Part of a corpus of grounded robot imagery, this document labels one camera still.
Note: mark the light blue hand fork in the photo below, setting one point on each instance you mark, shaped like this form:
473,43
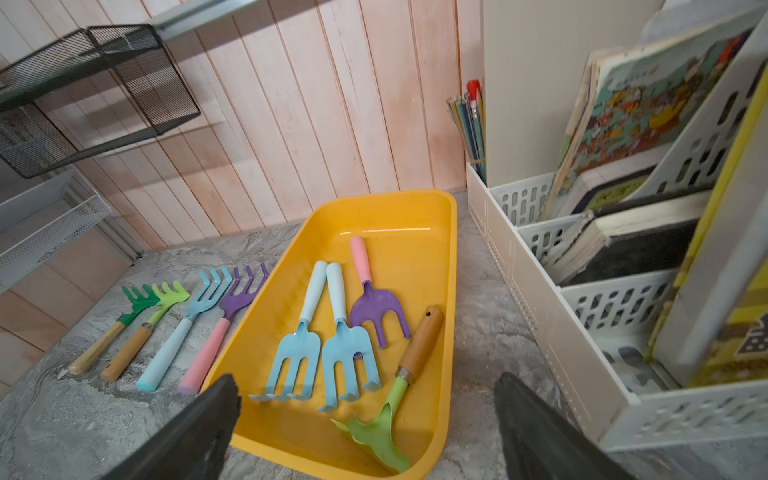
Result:
342,348

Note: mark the purple rake pink handle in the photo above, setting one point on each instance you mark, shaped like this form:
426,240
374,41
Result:
231,303

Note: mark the light blue hand rake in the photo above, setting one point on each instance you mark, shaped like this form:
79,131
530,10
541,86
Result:
300,345

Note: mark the beige folder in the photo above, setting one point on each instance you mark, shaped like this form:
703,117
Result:
534,54

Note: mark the pink handled garden tool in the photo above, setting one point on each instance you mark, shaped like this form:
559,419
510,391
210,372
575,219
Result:
373,303

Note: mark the light green wooden handled rake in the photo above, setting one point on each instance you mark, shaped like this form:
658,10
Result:
168,297

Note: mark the green rake wooden handle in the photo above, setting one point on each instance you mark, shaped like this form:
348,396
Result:
141,299

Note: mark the bundle of pencils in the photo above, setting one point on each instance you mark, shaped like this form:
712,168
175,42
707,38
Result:
468,114

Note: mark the white desktop file organizer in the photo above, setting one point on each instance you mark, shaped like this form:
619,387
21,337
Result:
581,329

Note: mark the black mesh wall basket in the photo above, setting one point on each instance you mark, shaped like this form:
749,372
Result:
94,90

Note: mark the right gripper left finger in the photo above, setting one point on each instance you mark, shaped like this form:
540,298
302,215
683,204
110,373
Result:
193,444

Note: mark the white wire wall shelf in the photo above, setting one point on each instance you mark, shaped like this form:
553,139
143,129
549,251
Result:
40,221

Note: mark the yellow picture book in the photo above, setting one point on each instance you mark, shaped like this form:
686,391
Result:
715,329

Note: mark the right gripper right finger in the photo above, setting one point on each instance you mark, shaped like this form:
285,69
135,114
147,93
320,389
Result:
538,443

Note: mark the dark covered book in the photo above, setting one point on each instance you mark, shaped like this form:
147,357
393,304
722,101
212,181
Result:
633,237

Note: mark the yellow storage box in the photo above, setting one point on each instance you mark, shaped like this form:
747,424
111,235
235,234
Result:
411,242

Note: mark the colourful cartoon picture book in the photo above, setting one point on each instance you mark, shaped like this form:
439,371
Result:
642,98

